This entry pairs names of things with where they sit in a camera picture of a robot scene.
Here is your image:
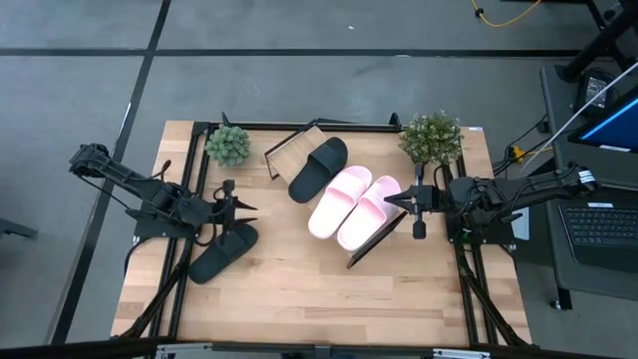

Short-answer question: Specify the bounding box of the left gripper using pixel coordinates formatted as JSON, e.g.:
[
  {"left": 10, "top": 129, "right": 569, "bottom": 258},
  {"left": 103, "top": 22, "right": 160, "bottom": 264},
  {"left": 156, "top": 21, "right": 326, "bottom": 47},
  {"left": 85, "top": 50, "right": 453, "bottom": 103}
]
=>
[{"left": 198, "top": 178, "right": 259, "bottom": 246}]

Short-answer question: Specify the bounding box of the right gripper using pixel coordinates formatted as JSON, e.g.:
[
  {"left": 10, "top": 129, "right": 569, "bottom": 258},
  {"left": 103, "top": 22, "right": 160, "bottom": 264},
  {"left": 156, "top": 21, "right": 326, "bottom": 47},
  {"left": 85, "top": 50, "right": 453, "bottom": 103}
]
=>
[{"left": 384, "top": 162, "right": 453, "bottom": 242}]

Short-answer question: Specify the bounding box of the pink slide sandal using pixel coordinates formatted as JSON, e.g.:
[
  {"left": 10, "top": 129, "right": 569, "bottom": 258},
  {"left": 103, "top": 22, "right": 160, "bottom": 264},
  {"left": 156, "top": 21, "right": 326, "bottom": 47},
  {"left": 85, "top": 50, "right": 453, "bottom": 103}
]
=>
[
  {"left": 336, "top": 175, "right": 403, "bottom": 253},
  {"left": 307, "top": 165, "right": 374, "bottom": 240}
]

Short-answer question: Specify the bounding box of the black slide sandal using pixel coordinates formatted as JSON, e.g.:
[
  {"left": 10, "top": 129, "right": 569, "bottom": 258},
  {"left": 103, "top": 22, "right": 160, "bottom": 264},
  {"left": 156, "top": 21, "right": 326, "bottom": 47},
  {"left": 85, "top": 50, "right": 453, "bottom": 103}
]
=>
[
  {"left": 287, "top": 137, "right": 349, "bottom": 204},
  {"left": 187, "top": 222, "right": 260, "bottom": 286}
]

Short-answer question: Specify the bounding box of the white flowering potted plant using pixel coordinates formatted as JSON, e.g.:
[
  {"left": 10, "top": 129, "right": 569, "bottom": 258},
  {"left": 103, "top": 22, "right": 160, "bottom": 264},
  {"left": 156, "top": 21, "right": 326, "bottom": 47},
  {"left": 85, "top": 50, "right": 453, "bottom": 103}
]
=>
[{"left": 398, "top": 110, "right": 465, "bottom": 168}]

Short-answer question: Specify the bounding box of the round green plant white pot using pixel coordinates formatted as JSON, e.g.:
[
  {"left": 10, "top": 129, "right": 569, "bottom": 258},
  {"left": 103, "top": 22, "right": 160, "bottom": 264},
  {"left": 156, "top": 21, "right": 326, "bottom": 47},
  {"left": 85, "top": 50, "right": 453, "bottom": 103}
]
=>
[{"left": 203, "top": 123, "right": 252, "bottom": 169}]

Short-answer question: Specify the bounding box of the white flat box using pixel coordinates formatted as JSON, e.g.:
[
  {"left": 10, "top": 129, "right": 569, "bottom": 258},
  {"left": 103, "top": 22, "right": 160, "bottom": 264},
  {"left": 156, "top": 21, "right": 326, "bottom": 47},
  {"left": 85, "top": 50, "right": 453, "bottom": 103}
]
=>
[{"left": 510, "top": 206, "right": 530, "bottom": 241}]

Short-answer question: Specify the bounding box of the grey side desk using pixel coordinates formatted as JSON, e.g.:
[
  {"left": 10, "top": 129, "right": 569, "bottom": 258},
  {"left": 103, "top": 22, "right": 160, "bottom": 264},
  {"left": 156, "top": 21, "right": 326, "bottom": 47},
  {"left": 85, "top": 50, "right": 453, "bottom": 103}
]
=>
[{"left": 540, "top": 64, "right": 638, "bottom": 311}]

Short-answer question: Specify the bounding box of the black laptop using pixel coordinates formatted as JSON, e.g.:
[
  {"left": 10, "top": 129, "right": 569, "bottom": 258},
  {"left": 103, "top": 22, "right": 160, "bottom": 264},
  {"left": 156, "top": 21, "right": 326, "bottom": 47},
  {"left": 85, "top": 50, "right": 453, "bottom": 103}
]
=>
[{"left": 557, "top": 201, "right": 638, "bottom": 274}]

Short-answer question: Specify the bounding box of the black device with label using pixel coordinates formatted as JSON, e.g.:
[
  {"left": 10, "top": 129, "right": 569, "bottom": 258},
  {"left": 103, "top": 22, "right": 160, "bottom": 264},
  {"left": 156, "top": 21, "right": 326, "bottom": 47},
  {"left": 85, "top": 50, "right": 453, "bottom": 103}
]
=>
[{"left": 572, "top": 67, "right": 619, "bottom": 119}]

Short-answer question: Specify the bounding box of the monitor with blue screen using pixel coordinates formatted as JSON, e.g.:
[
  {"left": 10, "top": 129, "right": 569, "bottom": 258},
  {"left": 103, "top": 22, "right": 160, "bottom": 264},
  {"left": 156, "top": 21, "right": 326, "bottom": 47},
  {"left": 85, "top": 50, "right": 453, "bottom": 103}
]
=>
[{"left": 567, "top": 94, "right": 638, "bottom": 154}]

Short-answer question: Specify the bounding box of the grey floor stand foot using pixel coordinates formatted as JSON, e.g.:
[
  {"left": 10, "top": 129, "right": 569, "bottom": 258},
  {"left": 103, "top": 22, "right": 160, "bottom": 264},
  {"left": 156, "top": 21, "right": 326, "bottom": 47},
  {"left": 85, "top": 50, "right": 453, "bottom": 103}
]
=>
[{"left": 0, "top": 217, "right": 39, "bottom": 240}]

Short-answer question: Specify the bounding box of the black stand leg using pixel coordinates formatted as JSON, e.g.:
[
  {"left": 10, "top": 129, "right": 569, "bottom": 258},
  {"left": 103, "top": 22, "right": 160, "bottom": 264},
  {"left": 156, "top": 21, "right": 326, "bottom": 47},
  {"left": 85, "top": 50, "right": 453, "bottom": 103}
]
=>
[{"left": 555, "top": 0, "right": 638, "bottom": 84}]

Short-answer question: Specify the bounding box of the wooden shelf with black frame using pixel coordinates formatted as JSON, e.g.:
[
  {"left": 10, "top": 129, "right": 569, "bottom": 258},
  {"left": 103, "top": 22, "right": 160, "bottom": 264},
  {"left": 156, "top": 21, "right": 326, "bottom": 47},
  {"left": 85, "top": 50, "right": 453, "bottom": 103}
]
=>
[{"left": 262, "top": 117, "right": 408, "bottom": 270}]

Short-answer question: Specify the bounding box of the black aluminium table frame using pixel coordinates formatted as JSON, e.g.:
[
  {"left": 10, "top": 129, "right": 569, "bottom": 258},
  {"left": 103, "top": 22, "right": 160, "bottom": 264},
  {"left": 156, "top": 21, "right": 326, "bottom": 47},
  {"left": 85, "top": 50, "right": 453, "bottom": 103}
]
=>
[{"left": 112, "top": 112, "right": 532, "bottom": 350}]

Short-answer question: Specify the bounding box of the black cable bundle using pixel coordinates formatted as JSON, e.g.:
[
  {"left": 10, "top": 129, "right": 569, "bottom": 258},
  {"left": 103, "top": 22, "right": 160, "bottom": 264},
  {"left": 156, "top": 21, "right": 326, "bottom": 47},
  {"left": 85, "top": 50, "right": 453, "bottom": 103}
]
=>
[{"left": 490, "top": 114, "right": 549, "bottom": 176}]

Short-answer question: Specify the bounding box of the white cable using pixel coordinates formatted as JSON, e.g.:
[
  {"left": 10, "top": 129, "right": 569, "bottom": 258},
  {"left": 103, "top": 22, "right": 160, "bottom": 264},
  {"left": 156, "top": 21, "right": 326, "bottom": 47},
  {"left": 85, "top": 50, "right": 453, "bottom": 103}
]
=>
[{"left": 525, "top": 62, "right": 638, "bottom": 166}]

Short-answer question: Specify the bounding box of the yellow cable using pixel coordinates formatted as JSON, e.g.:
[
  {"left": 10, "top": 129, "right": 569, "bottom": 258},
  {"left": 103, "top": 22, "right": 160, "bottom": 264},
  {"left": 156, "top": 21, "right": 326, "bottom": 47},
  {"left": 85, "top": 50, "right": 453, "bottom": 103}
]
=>
[{"left": 471, "top": 0, "right": 542, "bottom": 29}]

